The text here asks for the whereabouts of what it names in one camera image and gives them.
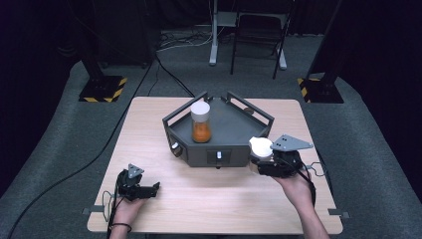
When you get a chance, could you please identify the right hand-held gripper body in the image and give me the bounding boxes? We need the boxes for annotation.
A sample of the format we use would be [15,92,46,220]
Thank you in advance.
[265,133,315,177]

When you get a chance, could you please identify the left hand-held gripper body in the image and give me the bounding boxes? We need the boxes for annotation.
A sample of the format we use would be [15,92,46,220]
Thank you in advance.
[115,162,145,201]

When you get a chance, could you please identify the pale spice jar spout lid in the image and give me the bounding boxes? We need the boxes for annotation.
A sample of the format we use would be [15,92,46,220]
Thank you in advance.
[248,135,276,174]

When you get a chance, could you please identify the dark grey corner rack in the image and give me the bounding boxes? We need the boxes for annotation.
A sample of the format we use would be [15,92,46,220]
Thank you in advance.
[161,91,276,169]

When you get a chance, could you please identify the orange spice jar white lid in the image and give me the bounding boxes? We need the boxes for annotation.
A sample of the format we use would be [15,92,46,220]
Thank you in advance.
[189,100,212,144]

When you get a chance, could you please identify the person's left hand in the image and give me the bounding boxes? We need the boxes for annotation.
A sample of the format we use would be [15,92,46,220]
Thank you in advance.
[111,196,147,227]

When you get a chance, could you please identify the person's right hand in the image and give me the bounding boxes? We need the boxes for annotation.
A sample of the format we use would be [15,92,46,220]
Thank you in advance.
[272,169,317,208]

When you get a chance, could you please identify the black wristband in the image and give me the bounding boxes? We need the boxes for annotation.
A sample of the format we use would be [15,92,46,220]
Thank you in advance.
[109,222,132,233]

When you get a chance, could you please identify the black stand striped base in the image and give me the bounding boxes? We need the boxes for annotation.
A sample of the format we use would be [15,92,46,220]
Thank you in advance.
[66,0,128,104]
[297,0,346,105]

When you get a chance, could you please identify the black folding chair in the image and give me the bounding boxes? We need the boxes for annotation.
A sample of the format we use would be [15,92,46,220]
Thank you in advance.
[230,0,295,81]

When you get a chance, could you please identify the right hand-held gripper cable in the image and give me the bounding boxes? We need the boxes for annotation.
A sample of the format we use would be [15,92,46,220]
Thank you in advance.
[278,154,329,207]

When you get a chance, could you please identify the hand-held gripper cable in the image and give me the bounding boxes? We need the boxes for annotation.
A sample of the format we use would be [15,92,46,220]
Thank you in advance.
[101,178,124,239]
[278,154,329,207]

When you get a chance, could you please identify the left hand-held gripper cable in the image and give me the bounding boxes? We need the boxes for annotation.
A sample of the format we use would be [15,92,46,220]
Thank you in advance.
[101,178,124,239]

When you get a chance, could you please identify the grey table bracket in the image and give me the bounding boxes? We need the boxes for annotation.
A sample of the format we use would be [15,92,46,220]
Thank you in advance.
[82,206,105,216]
[327,208,351,220]

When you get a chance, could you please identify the long black floor cable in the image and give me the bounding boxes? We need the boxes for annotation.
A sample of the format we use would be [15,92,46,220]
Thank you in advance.
[7,53,197,239]

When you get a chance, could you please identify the white floor cables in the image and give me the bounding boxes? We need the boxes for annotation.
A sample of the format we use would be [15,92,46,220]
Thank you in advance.
[156,26,227,54]

